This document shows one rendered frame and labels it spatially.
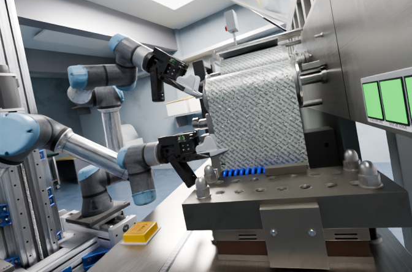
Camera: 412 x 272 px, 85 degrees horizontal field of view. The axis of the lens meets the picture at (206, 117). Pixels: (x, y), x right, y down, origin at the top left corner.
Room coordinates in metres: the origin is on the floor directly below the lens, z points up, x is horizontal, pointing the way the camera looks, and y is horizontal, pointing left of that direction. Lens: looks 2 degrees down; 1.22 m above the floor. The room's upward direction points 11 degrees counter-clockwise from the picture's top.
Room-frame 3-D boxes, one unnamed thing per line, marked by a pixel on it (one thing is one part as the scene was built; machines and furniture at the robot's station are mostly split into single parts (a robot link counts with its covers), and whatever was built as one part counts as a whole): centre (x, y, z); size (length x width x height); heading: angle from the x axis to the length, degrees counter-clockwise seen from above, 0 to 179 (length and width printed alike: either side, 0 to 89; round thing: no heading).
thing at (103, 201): (1.14, 0.63, 0.87); 0.15 x 0.15 x 0.10
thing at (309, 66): (0.62, -0.31, 1.28); 0.06 x 0.05 x 0.02; 72
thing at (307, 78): (0.62, -0.31, 1.25); 0.07 x 0.04 x 0.04; 72
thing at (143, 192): (0.75, 0.25, 1.01); 0.11 x 0.08 x 0.11; 13
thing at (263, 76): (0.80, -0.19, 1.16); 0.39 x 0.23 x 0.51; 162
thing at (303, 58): (0.86, -0.38, 1.34); 0.07 x 0.07 x 0.07; 72
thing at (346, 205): (0.49, -0.13, 1.00); 0.40 x 0.16 x 0.06; 72
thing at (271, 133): (0.61, -0.13, 1.11); 0.23 x 0.01 x 0.18; 72
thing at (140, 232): (0.63, 0.24, 0.91); 0.07 x 0.07 x 0.02; 72
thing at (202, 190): (0.49, 0.04, 1.05); 0.04 x 0.04 x 0.04
